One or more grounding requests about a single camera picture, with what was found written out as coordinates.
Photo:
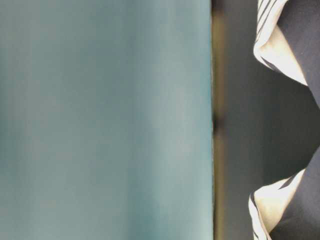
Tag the striped slipper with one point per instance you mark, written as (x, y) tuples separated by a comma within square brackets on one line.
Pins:
[(288, 38), (288, 209)]

